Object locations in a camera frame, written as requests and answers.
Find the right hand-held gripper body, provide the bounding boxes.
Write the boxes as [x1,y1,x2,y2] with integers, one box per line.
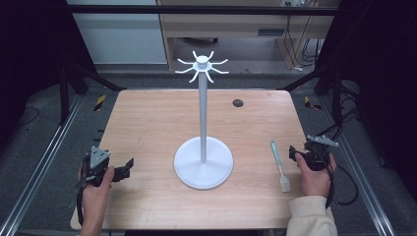
[295,134,340,172]

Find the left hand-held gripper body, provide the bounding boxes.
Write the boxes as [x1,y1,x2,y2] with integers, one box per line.
[79,146,111,188]

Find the person's right hand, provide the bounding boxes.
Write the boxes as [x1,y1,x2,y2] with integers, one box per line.
[294,152,338,199]

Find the person's left hand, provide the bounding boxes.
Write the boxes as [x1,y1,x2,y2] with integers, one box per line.
[80,165,116,212]

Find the yellow black tape strip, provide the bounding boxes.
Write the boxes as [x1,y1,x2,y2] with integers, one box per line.
[303,95,323,111]
[92,93,108,113]

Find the white hook rack stand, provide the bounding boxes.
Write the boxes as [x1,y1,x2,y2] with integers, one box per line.
[173,49,235,191]

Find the white cabinet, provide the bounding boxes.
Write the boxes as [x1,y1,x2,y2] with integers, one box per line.
[66,0,168,66]

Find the teal handled white brush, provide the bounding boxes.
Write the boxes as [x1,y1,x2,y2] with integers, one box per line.
[269,141,292,194]

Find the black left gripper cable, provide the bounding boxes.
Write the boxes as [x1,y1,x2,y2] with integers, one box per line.
[76,183,86,228]

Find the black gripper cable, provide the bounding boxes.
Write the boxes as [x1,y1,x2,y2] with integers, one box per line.
[313,148,360,210]
[76,183,86,228]

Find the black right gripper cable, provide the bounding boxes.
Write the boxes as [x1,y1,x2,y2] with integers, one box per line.
[313,148,360,210]

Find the black floor cables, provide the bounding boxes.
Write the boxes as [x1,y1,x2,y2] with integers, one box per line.
[315,80,362,141]

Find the aluminium floor rail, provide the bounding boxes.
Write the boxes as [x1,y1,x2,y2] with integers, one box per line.
[318,97,398,236]
[0,93,85,236]

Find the black metal frame strut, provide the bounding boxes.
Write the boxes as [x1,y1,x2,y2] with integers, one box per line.
[58,61,127,126]
[280,60,346,127]

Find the thin black floor cable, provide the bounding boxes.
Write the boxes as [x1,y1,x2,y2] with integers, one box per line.
[15,105,41,128]

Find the bundle of black desk cables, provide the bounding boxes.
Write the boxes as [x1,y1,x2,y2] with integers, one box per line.
[282,14,325,72]

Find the black horizontal frame bar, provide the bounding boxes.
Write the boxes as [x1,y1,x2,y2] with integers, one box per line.
[65,4,342,17]

